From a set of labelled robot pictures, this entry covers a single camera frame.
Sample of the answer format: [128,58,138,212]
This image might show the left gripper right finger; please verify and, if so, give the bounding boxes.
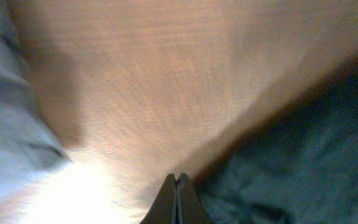
[177,173,213,224]

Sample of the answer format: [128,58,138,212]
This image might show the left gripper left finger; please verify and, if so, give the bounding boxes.
[140,174,177,224]

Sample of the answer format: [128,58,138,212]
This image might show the black shorts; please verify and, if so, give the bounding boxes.
[198,59,358,223]

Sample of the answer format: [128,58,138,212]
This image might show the folded grey shorts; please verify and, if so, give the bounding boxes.
[0,1,68,199]

